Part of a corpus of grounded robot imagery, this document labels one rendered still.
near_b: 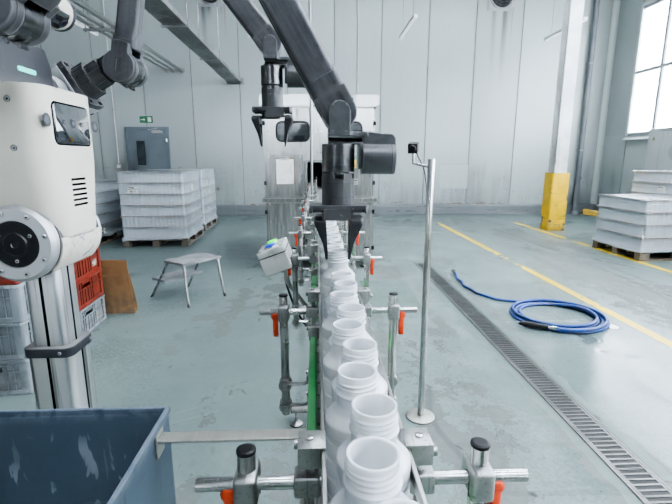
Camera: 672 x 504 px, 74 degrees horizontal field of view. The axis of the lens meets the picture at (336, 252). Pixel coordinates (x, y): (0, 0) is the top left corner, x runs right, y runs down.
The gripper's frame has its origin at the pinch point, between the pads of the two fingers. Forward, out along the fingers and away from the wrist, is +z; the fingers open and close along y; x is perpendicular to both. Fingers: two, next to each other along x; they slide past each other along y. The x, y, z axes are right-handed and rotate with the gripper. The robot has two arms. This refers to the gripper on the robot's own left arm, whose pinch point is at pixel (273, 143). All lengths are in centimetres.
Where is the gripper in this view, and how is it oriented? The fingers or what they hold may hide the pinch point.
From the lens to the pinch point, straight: 124.7
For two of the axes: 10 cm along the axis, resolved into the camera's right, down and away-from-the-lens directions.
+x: 0.4, 2.0, -9.8
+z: 0.0, 9.8, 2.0
